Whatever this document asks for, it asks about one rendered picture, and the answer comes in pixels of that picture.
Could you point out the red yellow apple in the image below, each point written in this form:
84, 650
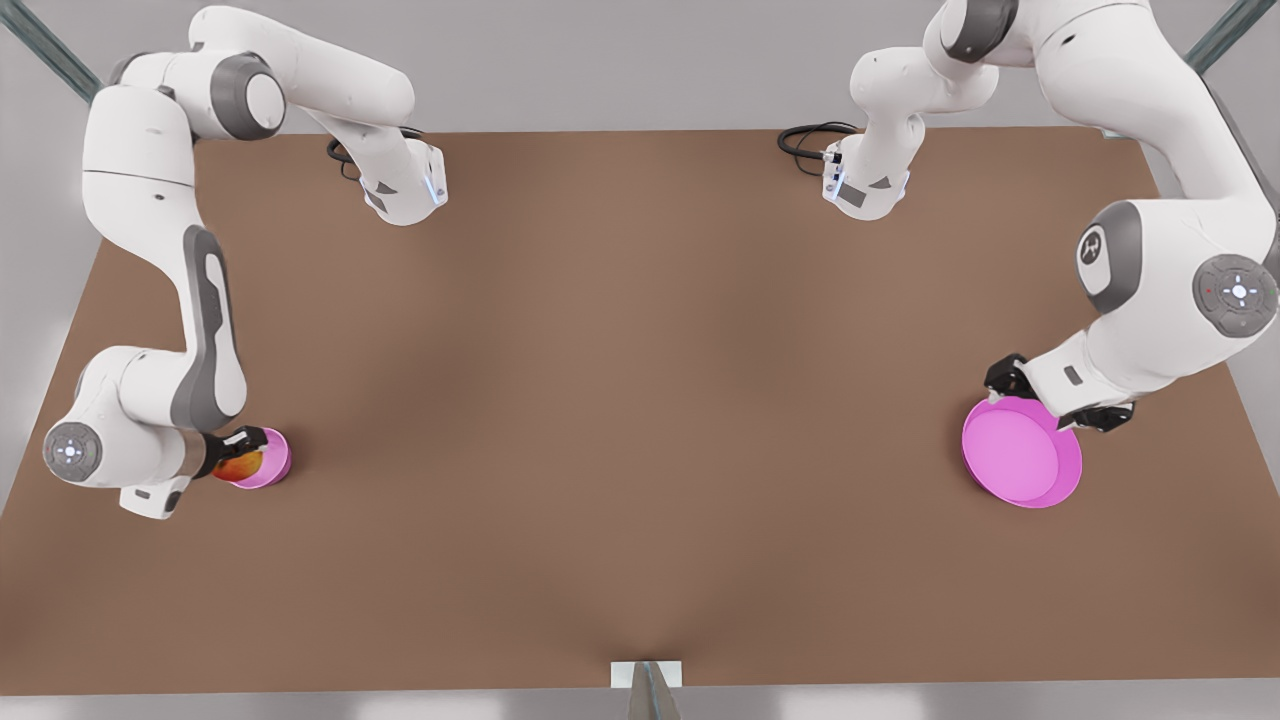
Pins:
240, 467

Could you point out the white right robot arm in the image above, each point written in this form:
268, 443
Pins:
150, 190

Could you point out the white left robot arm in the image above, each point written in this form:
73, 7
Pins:
1150, 120

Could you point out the small pink bowl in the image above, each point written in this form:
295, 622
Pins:
276, 462

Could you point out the pink round plate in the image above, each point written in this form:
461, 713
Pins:
1020, 455

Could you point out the silver frame post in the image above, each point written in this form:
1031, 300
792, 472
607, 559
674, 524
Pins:
1225, 30
45, 48
652, 700

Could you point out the white post foot plate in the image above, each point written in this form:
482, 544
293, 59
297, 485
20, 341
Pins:
620, 675

